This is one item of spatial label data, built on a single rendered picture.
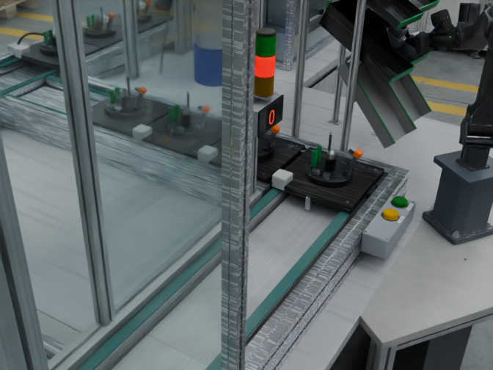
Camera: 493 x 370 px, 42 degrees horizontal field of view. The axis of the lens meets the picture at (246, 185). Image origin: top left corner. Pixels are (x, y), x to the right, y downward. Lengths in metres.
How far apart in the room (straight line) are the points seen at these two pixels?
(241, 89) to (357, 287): 0.92
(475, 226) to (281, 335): 0.73
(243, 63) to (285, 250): 0.90
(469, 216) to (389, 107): 0.45
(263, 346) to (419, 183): 0.94
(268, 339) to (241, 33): 0.73
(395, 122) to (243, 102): 1.28
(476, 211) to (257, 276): 0.63
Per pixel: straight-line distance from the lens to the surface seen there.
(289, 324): 1.35
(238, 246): 0.90
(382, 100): 2.03
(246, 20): 0.75
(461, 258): 1.78
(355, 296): 1.58
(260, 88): 1.55
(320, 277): 1.47
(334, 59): 2.94
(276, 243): 1.62
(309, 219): 1.72
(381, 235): 1.62
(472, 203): 1.78
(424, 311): 1.59
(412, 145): 2.27
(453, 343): 2.11
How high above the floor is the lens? 1.90
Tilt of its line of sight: 32 degrees down
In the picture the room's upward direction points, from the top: 2 degrees clockwise
